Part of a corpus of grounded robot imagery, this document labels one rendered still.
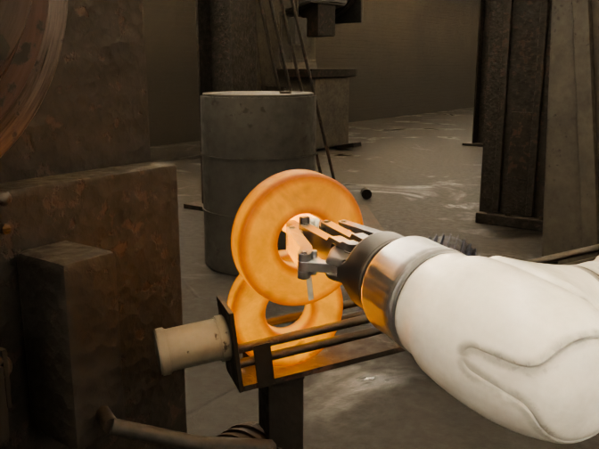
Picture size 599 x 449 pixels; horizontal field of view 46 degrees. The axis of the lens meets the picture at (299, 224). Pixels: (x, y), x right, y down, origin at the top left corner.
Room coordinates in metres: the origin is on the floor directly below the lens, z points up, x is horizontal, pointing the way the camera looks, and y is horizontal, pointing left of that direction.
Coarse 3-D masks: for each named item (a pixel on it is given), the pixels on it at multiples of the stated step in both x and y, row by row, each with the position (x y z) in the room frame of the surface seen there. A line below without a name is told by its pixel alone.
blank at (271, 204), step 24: (264, 192) 0.73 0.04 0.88; (288, 192) 0.74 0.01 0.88; (312, 192) 0.75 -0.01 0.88; (336, 192) 0.76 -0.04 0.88; (240, 216) 0.74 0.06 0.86; (264, 216) 0.73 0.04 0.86; (288, 216) 0.74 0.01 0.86; (336, 216) 0.77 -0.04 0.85; (360, 216) 0.78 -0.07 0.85; (240, 240) 0.72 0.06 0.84; (264, 240) 0.73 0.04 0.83; (240, 264) 0.73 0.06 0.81; (264, 264) 0.73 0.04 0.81; (288, 264) 0.76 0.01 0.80; (264, 288) 0.73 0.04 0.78; (288, 288) 0.75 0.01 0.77; (312, 288) 0.76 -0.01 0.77; (336, 288) 0.77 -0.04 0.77
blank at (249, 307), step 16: (288, 256) 0.86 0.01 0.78; (240, 288) 0.84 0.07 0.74; (240, 304) 0.84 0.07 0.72; (256, 304) 0.84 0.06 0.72; (320, 304) 0.87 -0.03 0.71; (336, 304) 0.88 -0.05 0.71; (240, 320) 0.84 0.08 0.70; (256, 320) 0.84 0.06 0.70; (304, 320) 0.88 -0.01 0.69; (320, 320) 0.87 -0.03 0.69; (336, 320) 0.88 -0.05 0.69; (240, 336) 0.84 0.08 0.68; (256, 336) 0.84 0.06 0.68; (320, 336) 0.87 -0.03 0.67
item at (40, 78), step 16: (64, 0) 0.78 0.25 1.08; (48, 16) 0.77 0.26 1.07; (64, 16) 0.78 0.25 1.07; (48, 32) 0.77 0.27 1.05; (64, 32) 0.78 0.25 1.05; (48, 48) 0.77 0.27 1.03; (48, 64) 0.76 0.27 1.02; (32, 80) 0.75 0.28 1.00; (48, 80) 0.76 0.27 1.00; (32, 96) 0.75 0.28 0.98; (16, 112) 0.73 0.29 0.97; (32, 112) 0.74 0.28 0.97; (0, 128) 0.71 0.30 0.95; (16, 128) 0.73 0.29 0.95; (0, 144) 0.71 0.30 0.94
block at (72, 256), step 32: (32, 256) 0.80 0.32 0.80; (64, 256) 0.79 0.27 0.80; (96, 256) 0.80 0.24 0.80; (32, 288) 0.79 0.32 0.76; (64, 288) 0.76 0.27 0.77; (96, 288) 0.79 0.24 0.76; (32, 320) 0.79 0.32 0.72; (64, 320) 0.76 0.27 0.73; (96, 320) 0.79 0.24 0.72; (32, 352) 0.80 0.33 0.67; (64, 352) 0.76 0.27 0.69; (96, 352) 0.78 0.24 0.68; (32, 384) 0.80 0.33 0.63; (64, 384) 0.76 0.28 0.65; (96, 384) 0.78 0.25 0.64; (32, 416) 0.81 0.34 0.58; (64, 416) 0.76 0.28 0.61
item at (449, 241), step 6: (450, 234) 2.76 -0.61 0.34; (432, 240) 2.79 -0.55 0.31; (438, 240) 2.76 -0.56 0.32; (444, 240) 2.75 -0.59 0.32; (450, 240) 2.75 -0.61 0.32; (456, 240) 2.69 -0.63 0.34; (450, 246) 2.65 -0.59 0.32; (456, 246) 2.68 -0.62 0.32; (462, 246) 2.65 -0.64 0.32; (468, 246) 2.73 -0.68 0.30; (462, 252) 2.55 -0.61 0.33; (468, 252) 2.61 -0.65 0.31; (474, 252) 2.69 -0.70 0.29
